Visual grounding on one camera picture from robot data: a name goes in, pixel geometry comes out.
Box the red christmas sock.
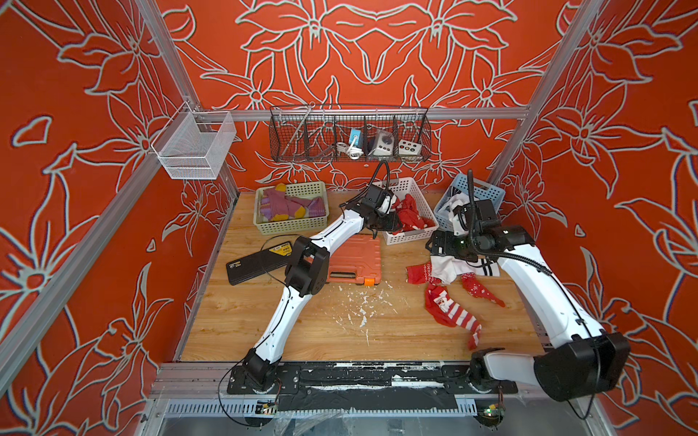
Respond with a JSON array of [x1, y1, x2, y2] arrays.
[[396, 194, 436, 233]]

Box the white black striped crew sock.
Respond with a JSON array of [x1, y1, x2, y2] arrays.
[[431, 256, 501, 284]]

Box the red patterned knit sock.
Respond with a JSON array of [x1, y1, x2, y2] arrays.
[[405, 263, 433, 284]]

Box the red white striped santa sock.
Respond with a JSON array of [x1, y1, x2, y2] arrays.
[[425, 283, 482, 351]]

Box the purple ribbed sock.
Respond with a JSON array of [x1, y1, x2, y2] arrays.
[[258, 188, 325, 222]]

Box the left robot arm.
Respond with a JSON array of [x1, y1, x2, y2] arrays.
[[240, 185, 399, 391]]

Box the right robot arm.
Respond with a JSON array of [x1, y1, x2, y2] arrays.
[[425, 200, 630, 401]]

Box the white plastic basket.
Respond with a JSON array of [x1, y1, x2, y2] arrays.
[[382, 177, 438, 245]]

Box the blue plastic basket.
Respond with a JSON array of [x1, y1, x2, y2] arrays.
[[434, 174, 505, 232]]

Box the green plastic basket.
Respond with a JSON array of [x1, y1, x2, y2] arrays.
[[254, 182, 329, 235]]

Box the orange plastic tool case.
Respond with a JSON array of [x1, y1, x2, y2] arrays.
[[327, 234, 383, 286]]

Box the white socket cube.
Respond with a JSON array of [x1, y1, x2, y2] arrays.
[[368, 130, 394, 158]]

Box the white power adapter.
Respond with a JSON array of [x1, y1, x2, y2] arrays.
[[336, 129, 364, 161]]

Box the white button box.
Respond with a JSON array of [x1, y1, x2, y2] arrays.
[[397, 139, 423, 162]]

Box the black yellow bit box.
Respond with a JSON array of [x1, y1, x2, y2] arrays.
[[225, 241, 293, 286]]

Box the black wire wall basket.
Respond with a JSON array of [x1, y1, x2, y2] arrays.
[[269, 103, 433, 164]]

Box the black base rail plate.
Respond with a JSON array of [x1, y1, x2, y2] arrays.
[[225, 362, 519, 414]]

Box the white wire wall basket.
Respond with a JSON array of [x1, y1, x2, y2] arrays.
[[151, 112, 237, 181]]

